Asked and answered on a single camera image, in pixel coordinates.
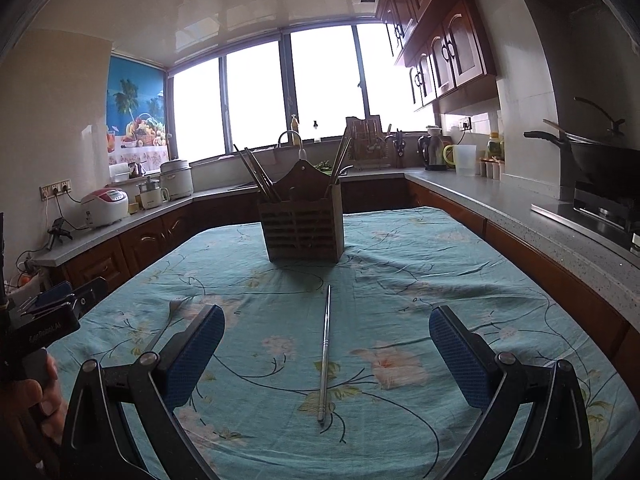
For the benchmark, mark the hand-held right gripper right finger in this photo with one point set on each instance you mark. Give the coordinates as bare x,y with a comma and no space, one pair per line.
460,355

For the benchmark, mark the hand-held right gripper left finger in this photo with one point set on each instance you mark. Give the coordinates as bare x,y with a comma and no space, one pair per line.
192,355

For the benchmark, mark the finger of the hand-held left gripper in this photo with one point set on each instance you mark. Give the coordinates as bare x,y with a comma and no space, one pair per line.
50,296
92,295

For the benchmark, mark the metal fork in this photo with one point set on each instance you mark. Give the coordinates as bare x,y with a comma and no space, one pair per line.
167,322

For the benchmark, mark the metal chopstick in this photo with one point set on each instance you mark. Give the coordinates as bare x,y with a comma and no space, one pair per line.
324,360
340,155
346,152

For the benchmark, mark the wooden utensil holder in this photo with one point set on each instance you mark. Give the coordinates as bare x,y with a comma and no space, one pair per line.
302,225

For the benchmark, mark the person's left hand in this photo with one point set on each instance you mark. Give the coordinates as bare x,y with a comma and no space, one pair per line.
47,405

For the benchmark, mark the small black phone tripod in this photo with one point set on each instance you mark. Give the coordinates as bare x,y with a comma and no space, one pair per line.
59,232

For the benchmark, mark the wooden lower cabinets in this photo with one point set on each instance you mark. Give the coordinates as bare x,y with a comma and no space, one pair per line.
150,240

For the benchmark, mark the wooden cabinets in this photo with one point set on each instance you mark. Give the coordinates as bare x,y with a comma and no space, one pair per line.
150,240
440,35

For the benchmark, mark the red and white rice cooker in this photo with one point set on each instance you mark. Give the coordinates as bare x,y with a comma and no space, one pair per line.
106,207

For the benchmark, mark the teal floral tablecloth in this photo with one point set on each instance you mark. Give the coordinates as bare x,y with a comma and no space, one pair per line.
400,285

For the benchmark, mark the small yellow container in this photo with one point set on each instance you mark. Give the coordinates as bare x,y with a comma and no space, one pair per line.
134,208

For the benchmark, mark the small white electric pot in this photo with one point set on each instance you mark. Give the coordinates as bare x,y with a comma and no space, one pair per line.
152,195

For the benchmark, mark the white slow cooker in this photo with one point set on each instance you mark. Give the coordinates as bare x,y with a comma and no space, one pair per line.
177,180

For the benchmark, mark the row of white spice jars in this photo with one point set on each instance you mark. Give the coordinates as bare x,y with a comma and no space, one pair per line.
489,169

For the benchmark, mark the tropical fruit window poster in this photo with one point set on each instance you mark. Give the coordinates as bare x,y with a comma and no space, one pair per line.
137,105

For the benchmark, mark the gas stove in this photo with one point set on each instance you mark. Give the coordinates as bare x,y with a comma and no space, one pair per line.
600,210

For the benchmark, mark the steel electric kettle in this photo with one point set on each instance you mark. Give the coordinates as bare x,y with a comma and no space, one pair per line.
432,152

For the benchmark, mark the yellow oil bottles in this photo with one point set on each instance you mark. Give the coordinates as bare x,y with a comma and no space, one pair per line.
495,146

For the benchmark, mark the knife block with knives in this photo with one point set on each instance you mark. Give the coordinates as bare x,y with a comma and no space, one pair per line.
400,150

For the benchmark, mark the white funnel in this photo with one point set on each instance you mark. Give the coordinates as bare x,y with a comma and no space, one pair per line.
433,131

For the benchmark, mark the green colander with vegetables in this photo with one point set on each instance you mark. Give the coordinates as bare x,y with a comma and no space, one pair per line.
322,164

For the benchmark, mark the wooden dish rack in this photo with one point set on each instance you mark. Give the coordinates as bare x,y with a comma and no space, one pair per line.
367,140

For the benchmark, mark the metal kitchen faucet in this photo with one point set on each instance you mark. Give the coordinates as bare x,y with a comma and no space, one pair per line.
289,135

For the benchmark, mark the black wok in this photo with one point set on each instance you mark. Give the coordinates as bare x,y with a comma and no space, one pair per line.
605,160

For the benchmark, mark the wooden spatula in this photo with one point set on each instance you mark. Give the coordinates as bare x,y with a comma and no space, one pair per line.
554,128

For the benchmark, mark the yellow soap bottle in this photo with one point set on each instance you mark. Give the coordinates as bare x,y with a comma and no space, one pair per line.
295,124

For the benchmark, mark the small clear bottle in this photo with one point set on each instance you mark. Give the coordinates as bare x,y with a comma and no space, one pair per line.
316,132

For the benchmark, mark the large kitchen window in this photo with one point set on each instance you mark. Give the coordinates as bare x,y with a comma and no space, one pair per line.
260,95

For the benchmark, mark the wooden upper cabinets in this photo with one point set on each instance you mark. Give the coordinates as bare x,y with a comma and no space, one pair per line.
440,35

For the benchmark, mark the long wall socket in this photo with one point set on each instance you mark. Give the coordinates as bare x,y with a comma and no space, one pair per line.
55,188

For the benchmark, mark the small wall socket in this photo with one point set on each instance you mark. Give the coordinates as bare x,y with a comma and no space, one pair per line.
464,123

